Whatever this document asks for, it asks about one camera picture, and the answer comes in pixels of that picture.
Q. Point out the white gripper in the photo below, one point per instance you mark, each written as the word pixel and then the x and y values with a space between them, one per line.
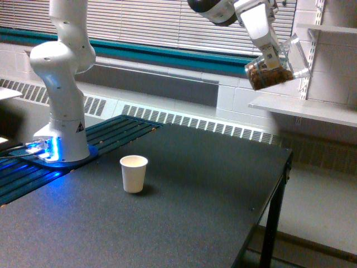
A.
pixel 257 18

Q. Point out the clear plastic cup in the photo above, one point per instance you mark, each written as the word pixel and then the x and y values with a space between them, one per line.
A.
pixel 287 63

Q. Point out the brown nuts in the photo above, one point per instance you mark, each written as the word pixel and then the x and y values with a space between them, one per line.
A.
pixel 260 77

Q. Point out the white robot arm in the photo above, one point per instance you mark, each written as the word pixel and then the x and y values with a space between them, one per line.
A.
pixel 57 63

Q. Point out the white baseboard radiator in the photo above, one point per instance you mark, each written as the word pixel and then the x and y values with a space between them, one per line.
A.
pixel 105 108

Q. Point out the white window blinds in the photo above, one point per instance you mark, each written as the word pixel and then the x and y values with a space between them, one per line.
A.
pixel 159 23

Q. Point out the teal window sill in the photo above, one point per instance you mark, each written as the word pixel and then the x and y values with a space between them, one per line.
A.
pixel 128 50

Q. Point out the white paper cup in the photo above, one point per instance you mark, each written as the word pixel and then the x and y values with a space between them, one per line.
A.
pixel 133 173

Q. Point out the white object left edge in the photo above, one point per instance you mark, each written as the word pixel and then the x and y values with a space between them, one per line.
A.
pixel 6 93

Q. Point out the white shelf rail bracket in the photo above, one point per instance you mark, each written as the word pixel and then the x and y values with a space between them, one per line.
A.
pixel 314 35

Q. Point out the upper white wall shelf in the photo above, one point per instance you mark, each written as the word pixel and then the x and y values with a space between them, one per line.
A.
pixel 334 29

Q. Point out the white wall shelf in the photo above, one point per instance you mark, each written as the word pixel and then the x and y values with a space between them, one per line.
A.
pixel 310 109
pixel 334 29

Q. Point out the lower white wall shelf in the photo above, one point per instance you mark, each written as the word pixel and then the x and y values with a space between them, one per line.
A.
pixel 310 109

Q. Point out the black table frame leg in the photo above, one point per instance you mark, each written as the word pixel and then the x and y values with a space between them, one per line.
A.
pixel 258 178

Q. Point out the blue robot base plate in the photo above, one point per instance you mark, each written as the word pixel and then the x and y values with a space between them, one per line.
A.
pixel 62 165

